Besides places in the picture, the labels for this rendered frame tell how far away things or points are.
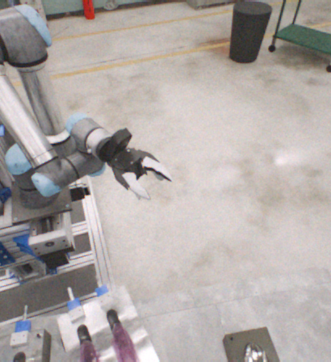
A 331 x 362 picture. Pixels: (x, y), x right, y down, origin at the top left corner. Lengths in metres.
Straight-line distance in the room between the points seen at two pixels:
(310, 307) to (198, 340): 0.45
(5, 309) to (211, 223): 1.49
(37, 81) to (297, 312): 1.21
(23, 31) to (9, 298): 1.54
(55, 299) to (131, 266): 0.55
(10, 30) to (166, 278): 1.70
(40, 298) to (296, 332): 1.39
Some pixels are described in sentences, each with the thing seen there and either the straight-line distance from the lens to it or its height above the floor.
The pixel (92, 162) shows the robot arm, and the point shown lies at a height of 1.35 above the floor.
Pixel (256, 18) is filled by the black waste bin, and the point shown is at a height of 0.57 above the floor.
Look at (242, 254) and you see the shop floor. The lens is 2.31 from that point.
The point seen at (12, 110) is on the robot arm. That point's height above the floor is 1.51.
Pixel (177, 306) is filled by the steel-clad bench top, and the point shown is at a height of 0.80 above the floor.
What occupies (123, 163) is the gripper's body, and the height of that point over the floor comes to 1.46.
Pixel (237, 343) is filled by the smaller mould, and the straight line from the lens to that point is 1.16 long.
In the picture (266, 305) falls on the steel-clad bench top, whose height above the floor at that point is 0.80.
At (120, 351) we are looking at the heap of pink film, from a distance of 1.09.
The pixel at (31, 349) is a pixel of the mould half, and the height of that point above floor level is 0.89.
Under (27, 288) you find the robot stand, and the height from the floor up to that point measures 0.21.
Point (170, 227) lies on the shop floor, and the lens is 2.36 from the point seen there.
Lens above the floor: 1.97
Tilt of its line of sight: 49 degrees down
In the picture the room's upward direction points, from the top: straight up
